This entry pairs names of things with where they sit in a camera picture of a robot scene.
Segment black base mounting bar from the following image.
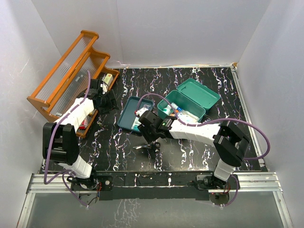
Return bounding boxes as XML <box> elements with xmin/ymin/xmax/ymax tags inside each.
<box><xmin>71</xmin><ymin>170</ymin><xmax>240</xmax><ymax>201</ymax></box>

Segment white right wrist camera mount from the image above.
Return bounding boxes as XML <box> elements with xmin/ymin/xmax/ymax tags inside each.
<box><xmin>135</xmin><ymin>107</ymin><xmax>149</xmax><ymax>118</ymax></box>

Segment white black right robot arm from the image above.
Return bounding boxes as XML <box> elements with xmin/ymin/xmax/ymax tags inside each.
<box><xmin>135</xmin><ymin>108</ymin><xmax>250</xmax><ymax>189</ymax></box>

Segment black handled scissors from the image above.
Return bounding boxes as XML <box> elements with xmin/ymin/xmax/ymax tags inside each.
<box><xmin>133</xmin><ymin>142</ymin><xmax>161</xmax><ymax>153</ymax></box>

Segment white bottle green label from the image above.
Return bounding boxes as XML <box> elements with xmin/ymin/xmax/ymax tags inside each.
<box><xmin>162</xmin><ymin>105</ymin><xmax>171</xmax><ymax>115</ymax></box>

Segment dark teal divided tray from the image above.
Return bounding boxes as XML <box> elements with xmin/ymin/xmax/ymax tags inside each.
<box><xmin>117</xmin><ymin>96</ymin><xmax>140</xmax><ymax>134</ymax></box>

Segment small clear zip bag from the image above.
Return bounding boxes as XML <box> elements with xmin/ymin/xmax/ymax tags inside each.
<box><xmin>143</xmin><ymin>104</ymin><xmax>152</xmax><ymax>110</ymax></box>

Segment teal medicine kit box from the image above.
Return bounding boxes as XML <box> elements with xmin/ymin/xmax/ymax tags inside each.
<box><xmin>157</xmin><ymin>78</ymin><xmax>220</xmax><ymax>122</ymax></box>

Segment red white small packet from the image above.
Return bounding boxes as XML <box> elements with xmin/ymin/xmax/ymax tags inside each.
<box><xmin>79</xmin><ymin>116</ymin><xmax>90</xmax><ymax>130</ymax></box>

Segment yellow white small box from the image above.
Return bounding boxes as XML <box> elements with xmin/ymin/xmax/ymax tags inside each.
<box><xmin>103</xmin><ymin>73</ymin><xmax>113</xmax><ymax>85</ymax></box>

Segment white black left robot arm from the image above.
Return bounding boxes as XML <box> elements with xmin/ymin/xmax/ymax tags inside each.
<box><xmin>42</xmin><ymin>79</ymin><xmax>118</xmax><ymax>190</ymax></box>

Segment teal white sachet packet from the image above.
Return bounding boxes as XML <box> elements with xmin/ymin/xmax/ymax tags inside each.
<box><xmin>131</xmin><ymin>117</ymin><xmax>141</xmax><ymax>132</ymax></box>

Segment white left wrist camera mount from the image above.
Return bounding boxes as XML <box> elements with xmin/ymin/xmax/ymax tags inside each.
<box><xmin>100</xmin><ymin>82</ymin><xmax>108</xmax><ymax>94</ymax></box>

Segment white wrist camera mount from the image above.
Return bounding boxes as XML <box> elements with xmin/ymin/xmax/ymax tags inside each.
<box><xmin>135</xmin><ymin>107</ymin><xmax>149</xmax><ymax>118</ymax></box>
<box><xmin>100</xmin><ymin>82</ymin><xmax>108</xmax><ymax>94</ymax></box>

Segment alcohol wipes plastic bag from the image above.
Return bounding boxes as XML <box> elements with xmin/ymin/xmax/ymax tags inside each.
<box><xmin>177</xmin><ymin>110</ymin><xmax>199</xmax><ymax>123</ymax></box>

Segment aluminium frame rail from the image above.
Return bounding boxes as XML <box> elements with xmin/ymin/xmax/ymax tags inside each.
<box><xmin>18</xmin><ymin>171</ymin><xmax>293</xmax><ymax>228</ymax></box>

